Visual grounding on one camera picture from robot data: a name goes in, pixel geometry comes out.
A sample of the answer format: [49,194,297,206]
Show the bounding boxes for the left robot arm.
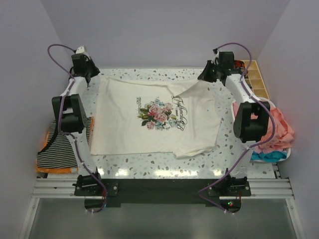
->
[52,52,103,196]

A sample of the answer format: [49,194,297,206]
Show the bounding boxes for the teal garment in basket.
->
[251,151,288,162]

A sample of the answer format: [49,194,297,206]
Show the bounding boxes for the black white striped folded shirt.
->
[36,119,93,168]

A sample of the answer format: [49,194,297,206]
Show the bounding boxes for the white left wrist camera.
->
[75,46,86,54]

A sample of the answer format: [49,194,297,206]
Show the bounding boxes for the white floral print t-shirt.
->
[91,78,221,158]

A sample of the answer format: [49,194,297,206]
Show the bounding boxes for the red black rolled socks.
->
[234,60,246,69]

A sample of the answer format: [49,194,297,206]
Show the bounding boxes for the aluminium table frame rail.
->
[31,178,294,199]

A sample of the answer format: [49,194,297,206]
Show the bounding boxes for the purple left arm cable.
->
[47,44,109,213]

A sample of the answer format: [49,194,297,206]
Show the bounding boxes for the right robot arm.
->
[198,49,270,197]

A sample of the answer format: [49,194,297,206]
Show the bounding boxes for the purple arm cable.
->
[47,44,109,213]
[197,42,276,214]

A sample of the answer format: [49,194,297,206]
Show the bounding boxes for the wooden compartment organizer box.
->
[244,60,269,99]

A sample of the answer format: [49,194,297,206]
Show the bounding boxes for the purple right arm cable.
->
[197,42,276,214]

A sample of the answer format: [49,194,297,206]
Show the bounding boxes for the white plastic laundry basket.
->
[231,97,292,164]

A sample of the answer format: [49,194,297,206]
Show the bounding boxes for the salmon orange garment in basket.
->
[233,103,296,155]

